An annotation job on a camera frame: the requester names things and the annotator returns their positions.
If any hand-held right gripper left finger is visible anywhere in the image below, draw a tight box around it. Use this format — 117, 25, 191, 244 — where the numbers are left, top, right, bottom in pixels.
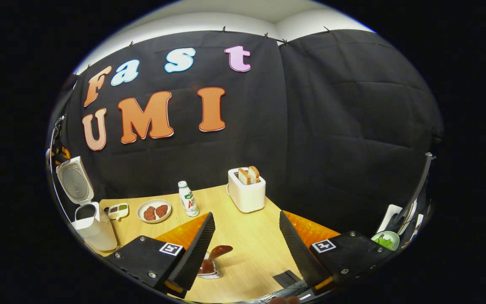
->
105, 212, 216, 299

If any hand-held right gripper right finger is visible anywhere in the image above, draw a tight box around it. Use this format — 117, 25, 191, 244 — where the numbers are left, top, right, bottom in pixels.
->
278, 212, 397, 296

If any brown wooden spoon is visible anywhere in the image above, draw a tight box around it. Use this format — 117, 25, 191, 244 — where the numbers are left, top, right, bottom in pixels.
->
201, 245, 234, 275

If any metal wire chopstick holder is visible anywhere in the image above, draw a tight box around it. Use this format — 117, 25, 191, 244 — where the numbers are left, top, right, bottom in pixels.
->
197, 252, 223, 280

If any white rice cooker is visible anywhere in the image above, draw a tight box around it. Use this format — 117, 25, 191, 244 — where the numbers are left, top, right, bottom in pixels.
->
56, 156, 118, 252

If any black flat pad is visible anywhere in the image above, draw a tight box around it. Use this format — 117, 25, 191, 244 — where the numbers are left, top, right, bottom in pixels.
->
273, 270, 303, 290

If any white drink bottle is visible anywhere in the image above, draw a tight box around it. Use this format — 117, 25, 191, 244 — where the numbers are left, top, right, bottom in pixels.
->
178, 181, 200, 217

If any white round plate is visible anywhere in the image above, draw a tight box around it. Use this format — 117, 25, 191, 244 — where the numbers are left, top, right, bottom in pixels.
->
137, 199, 172, 224

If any white toaster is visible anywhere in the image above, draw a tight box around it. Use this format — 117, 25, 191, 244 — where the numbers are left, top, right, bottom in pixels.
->
227, 166, 267, 213

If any white divided condiment tray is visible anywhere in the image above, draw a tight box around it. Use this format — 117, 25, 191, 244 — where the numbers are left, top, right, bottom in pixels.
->
107, 203, 130, 221

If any green bowl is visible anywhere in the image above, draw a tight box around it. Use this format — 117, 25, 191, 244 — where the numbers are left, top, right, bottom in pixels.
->
371, 231, 400, 251

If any white board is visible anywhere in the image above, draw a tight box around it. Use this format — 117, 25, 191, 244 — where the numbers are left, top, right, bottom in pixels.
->
377, 204, 416, 237

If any grey metal stand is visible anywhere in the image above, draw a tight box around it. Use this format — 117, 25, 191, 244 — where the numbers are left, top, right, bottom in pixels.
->
389, 153, 435, 233

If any black backdrop cloth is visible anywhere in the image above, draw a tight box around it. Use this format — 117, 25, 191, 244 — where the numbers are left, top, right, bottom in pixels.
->
49, 29, 444, 237

